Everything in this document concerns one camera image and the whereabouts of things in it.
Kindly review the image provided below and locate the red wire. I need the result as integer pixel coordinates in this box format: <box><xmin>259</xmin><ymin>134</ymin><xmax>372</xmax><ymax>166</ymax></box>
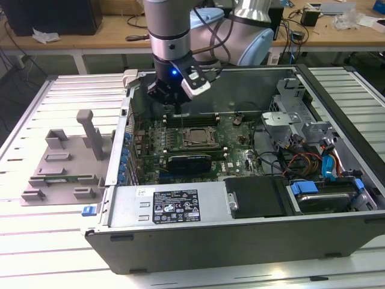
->
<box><xmin>293</xmin><ymin>152</ymin><xmax>322</xmax><ymax>160</ymax></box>

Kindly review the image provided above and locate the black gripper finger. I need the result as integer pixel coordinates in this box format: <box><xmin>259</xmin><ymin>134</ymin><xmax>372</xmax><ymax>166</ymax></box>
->
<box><xmin>168</xmin><ymin>90</ymin><xmax>191</xmax><ymax>115</ymax></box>
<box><xmin>147</xmin><ymin>81</ymin><xmax>180</xmax><ymax>115</ymax></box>

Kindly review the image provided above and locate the CPU socket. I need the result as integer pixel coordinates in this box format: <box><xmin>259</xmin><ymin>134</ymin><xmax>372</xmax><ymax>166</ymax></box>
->
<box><xmin>183</xmin><ymin>125</ymin><xmax>216</xmax><ymax>148</ymax></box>

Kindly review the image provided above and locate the crumpled white paper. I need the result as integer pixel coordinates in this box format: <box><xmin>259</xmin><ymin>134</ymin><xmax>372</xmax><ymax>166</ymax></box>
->
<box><xmin>32</xmin><ymin>27</ymin><xmax>61</xmax><ymax>45</ymax></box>

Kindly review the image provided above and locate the hard disk in blue carrier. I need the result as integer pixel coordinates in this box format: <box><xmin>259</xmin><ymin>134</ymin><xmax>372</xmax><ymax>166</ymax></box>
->
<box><xmin>288</xmin><ymin>177</ymin><xmax>365</xmax><ymax>214</ymax></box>

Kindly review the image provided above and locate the grey flat tray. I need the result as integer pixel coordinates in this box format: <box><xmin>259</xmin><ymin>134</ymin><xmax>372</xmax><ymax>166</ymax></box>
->
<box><xmin>309</xmin><ymin>2</ymin><xmax>357</xmax><ymax>16</ymax></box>

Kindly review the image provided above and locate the orange flat cable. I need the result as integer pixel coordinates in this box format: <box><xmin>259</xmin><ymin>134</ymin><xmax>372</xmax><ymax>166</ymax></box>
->
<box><xmin>332</xmin><ymin>149</ymin><xmax>343</xmax><ymax>177</ymax></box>

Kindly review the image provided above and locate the white flat box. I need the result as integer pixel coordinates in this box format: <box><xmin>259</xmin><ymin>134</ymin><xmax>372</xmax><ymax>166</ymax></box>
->
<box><xmin>357</xmin><ymin>14</ymin><xmax>385</xmax><ymax>34</ymax></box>

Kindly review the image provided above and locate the grey parts rack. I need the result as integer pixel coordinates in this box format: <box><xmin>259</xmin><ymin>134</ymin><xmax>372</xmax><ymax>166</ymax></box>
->
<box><xmin>20</xmin><ymin>110</ymin><xmax>117</xmax><ymax>207</ymax></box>

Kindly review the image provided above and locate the yellow wire bundle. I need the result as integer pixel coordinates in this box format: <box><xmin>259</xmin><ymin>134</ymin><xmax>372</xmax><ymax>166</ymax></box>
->
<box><xmin>308</xmin><ymin>155</ymin><xmax>321</xmax><ymax>175</ymax></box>

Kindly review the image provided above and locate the pale grey case handle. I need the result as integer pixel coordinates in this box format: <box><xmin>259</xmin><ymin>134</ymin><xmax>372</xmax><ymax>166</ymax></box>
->
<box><xmin>123</xmin><ymin>69</ymin><xmax>140</xmax><ymax>89</ymax></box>

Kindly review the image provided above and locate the open black PC case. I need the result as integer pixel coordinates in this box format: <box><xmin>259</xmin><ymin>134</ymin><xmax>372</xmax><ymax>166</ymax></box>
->
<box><xmin>84</xmin><ymin>63</ymin><xmax>385</xmax><ymax>275</ymax></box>

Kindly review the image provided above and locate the black graphics card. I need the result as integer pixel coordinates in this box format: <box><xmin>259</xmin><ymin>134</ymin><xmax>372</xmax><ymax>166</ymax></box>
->
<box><xmin>167</xmin><ymin>153</ymin><xmax>212</xmax><ymax>174</ymax></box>

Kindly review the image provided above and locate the silver drive cage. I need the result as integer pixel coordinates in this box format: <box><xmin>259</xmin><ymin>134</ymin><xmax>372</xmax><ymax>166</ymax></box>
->
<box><xmin>260</xmin><ymin>110</ymin><xmax>303</xmax><ymax>136</ymax></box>

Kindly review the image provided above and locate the black wire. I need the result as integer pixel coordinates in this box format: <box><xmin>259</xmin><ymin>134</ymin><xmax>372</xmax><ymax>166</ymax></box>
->
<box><xmin>251</xmin><ymin>119</ymin><xmax>291</xmax><ymax>177</ymax></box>

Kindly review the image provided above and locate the black power connector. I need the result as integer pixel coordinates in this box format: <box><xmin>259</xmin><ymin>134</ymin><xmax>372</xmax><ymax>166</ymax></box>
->
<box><xmin>319</xmin><ymin>137</ymin><xmax>335</xmax><ymax>157</ymax></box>

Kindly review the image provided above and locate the clear crumpled plastic bag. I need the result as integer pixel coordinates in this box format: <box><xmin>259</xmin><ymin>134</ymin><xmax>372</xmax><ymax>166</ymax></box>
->
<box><xmin>333</xmin><ymin>8</ymin><xmax>362</xmax><ymax>31</ymax></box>

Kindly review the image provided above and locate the blue flat data cable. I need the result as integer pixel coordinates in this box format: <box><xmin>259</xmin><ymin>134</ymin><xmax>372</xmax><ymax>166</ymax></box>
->
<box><xmin>321</xmin><ymin>152</ymin><xmax>339</xmax><ymax>181</ymax></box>

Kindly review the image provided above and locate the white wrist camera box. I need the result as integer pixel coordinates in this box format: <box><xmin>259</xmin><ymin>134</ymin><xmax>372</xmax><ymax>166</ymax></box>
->
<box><xmin>180</xmin><ymin>64</ymin><xmax>211</xmax><ymax>99</ymax></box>

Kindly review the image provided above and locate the black computer tower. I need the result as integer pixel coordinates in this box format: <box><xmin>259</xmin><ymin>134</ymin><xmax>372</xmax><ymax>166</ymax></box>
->
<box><xmin>1</xmin><ymin>0</ymin><xmax>103</xmax><ymax>37</ymax></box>

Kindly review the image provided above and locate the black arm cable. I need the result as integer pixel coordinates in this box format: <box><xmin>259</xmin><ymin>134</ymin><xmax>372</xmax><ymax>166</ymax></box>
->
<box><xmin>191</xmin><ymin>7</ymin><xmax>235</xmax><ymax>82</ymax></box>

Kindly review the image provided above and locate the black upright box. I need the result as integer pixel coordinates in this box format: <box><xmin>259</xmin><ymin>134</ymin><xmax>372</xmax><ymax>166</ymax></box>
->
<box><xmin>269</xmin><ymin>6</ymin><xmax>285</xmax><ymax>42</ymax></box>

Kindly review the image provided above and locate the black installed RAM stick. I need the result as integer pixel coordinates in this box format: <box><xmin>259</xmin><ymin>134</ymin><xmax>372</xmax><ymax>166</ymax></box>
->
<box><xmin>165</xmin><ymin>149</ymin><xmax>226</xmax><ymax>160</ymax></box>
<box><xmin>167</xmin><ymin>114</ymin><xmax>218</xmax><ymax>120</ymax></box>
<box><xmin>165</xmin><ymin>144</ymin><xmax>226</xmax><ymax>152</ymax></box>

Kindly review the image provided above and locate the silver power supply with label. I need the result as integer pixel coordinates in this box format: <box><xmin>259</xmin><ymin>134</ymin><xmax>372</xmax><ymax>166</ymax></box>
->
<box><xmin>108</xmin><ymin>180</ymin><xmax>234</xmax><ymax>226</ymax></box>

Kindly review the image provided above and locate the green RAM stick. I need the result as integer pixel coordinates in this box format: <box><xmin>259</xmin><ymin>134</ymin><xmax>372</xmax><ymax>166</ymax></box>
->
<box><xmin>45</xmin><ymin>177</ymin><xmax>79</xmax><ymax>184</ymax></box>

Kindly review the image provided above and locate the green motherboard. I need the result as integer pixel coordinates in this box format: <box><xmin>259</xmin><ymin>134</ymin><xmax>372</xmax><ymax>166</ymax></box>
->
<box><xmin>132</xmin><ymin>113</ymin><xmax>262</xmax><ymax>184</ymax></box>

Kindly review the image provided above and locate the small black cube box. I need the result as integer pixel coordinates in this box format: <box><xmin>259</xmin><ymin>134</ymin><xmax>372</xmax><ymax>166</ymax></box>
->
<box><xmin>300</xmin><ymin>8</ymin><xmax>319</xmax><ymax>26</ymax></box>

